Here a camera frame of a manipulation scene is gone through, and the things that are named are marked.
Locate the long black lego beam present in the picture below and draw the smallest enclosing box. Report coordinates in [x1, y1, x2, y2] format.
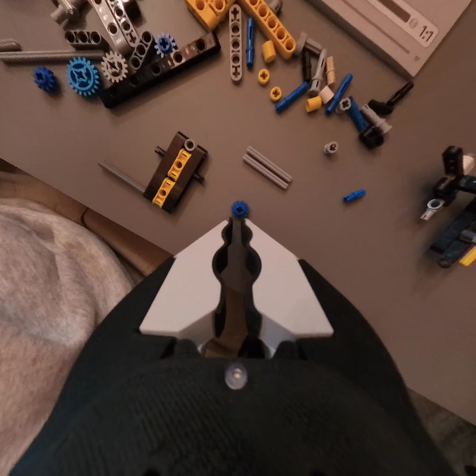
[100, 31, 222, 109]

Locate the yellow lego block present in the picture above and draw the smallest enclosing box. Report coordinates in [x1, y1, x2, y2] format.
[185, 0, 236, 31]

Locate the long grey lego axle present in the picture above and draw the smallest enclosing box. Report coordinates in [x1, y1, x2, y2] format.
[0, 50, 105, 63]

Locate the dark grey three-hole beam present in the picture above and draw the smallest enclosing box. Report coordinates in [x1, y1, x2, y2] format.
[64, 30, 108, 53]

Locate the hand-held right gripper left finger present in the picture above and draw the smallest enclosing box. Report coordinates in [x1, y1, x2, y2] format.
[139, 219, 228, 355]

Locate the large azure lego gear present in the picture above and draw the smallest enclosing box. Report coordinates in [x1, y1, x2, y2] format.
[66, 57, 102, 98]

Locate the long yellow lego beam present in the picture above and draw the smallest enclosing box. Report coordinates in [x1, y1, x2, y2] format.
[238, 0, 297, 58]

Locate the light grey lego connector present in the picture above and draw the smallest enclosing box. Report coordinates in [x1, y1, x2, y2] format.
[50, 0, 93, 21]

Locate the thin grey lego liftarm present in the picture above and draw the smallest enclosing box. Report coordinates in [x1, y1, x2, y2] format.
[229, 4, 243, 82]

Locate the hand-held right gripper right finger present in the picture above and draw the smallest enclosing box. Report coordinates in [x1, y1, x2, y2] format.
[243, 219, 334, 357]

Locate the light grey lego beam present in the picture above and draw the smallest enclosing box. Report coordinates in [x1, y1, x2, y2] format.
[87, 0, 140, 54]

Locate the dark grey lego beam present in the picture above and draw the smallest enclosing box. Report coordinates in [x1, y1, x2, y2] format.
[128, 30, 155, 71]

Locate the black and yellow lego assembly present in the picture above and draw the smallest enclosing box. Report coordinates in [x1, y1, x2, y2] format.
[143, 131, 209, 214]

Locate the lego instruction booklet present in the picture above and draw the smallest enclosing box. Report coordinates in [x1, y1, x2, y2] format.
[305, 0, 473, 77]

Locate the blue lego axle pin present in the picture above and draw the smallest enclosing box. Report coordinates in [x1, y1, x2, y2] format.
[246, 17, 257, 68]

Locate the black lego connector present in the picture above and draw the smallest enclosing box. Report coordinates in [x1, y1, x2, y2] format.
[359, 126, 385, 149]

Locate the grey lego pin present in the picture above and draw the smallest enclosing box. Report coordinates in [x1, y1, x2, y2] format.
[360, 103, 393, 134]
[309, 48, 328, 98]

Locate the light grey lego gear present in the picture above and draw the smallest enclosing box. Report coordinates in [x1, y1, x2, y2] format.
[100, 51, 129, 83]

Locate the black partial lego build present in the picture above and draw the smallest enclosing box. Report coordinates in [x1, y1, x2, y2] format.
[420, 146, 476, 268]

